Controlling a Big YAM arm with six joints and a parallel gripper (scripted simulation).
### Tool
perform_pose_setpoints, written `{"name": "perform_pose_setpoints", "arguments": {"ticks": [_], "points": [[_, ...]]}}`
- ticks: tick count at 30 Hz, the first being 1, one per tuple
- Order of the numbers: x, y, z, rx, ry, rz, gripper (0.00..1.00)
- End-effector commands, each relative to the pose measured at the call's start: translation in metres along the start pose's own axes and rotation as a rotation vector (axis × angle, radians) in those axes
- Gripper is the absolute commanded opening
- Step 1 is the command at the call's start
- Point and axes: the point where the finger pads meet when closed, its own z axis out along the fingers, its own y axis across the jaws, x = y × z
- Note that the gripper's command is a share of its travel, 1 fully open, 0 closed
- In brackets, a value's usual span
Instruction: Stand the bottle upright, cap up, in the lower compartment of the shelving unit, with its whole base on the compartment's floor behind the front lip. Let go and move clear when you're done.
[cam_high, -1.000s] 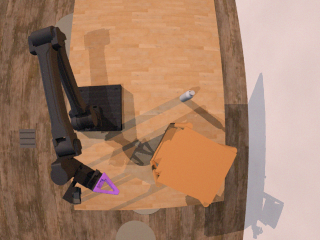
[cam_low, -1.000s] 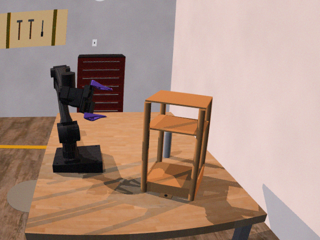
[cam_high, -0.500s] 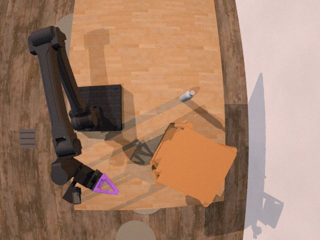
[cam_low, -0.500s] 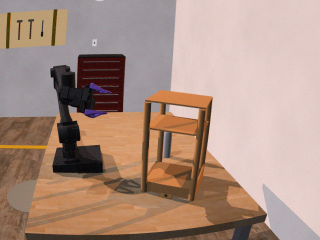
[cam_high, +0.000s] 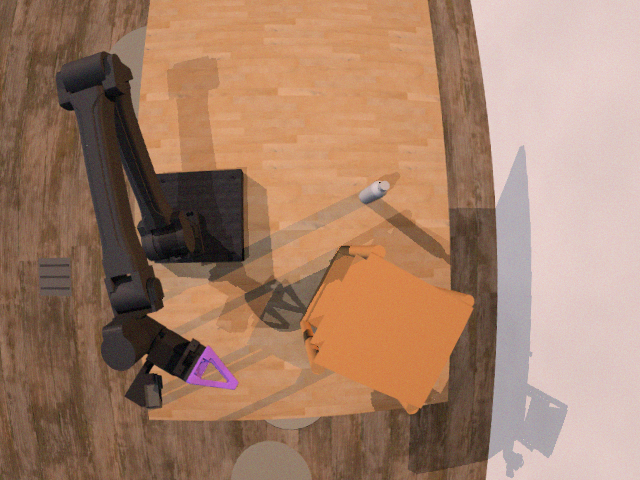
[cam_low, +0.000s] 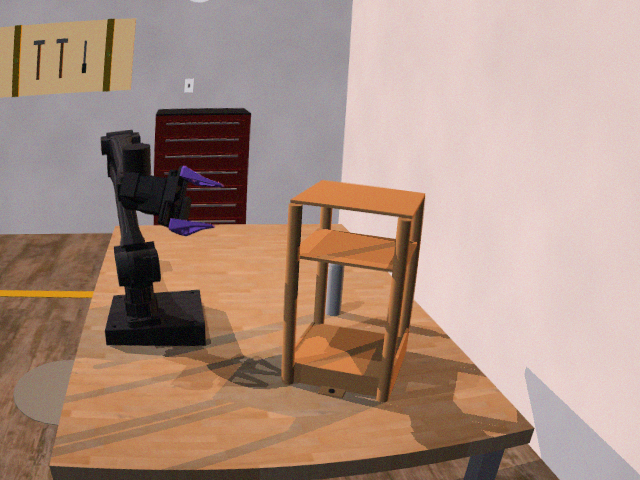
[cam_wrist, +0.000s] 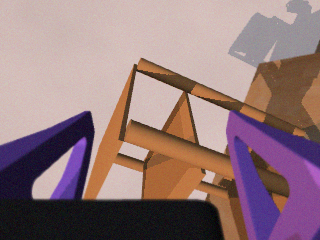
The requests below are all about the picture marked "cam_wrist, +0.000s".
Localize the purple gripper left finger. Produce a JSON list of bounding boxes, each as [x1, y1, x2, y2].
[[0, 111, 95, 199]]

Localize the small orange wooden shelving unit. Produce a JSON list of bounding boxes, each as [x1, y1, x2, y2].
[[83, 58, 305, 240]]

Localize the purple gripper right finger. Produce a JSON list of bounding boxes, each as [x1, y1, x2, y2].
[[226, 110, 320, 240]]

